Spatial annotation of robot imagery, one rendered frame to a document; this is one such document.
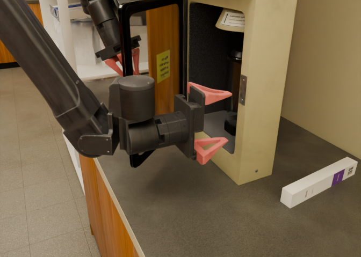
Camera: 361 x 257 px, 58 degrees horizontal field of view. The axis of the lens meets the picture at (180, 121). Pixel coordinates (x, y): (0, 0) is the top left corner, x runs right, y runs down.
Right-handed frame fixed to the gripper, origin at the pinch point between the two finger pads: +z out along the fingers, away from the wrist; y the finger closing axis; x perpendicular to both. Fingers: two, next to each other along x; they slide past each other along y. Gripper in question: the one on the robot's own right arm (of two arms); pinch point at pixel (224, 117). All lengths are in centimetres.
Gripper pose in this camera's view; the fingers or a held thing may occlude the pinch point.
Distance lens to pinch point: 62.8
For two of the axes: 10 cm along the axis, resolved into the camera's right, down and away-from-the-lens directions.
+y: 0.1, -9.0, -4.4
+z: 9.0, -1.8, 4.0
